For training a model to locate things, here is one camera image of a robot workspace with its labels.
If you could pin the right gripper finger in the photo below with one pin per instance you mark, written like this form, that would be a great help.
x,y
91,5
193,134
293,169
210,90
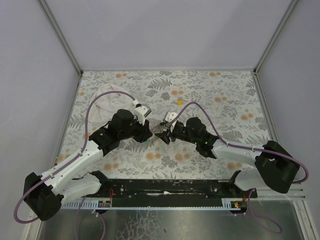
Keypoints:
x,y
165,136
167,129

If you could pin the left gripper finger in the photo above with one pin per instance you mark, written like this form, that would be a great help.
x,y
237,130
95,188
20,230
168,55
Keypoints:
x,y
145,128
143,136

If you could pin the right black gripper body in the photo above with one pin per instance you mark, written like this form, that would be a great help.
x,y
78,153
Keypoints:
x,y
169,135

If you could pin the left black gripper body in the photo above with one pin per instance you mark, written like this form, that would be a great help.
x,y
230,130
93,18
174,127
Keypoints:
x,y
143,132

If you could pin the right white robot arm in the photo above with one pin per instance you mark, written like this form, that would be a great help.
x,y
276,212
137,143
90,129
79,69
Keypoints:
x,y
271,165

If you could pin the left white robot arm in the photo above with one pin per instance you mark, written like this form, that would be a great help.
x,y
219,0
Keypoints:
x,y
46,193

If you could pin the floral table mat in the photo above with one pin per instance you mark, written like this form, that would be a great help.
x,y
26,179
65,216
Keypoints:
x,y
225,101

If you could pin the yellow tag key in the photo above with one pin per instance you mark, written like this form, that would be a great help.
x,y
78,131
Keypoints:
x,y
178,101

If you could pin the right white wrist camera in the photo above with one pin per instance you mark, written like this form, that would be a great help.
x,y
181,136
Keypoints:
x,y
170,118

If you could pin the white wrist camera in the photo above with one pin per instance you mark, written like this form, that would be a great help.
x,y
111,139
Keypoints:
x,y
170,118
141,111

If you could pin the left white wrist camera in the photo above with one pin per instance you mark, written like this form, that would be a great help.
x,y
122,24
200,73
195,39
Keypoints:
x,y
141,111

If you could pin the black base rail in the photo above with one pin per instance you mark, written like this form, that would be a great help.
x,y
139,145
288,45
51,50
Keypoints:
x,y
164,193

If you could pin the aluminium frame profiles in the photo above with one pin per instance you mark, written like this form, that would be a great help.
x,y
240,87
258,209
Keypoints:
x,y
306,220

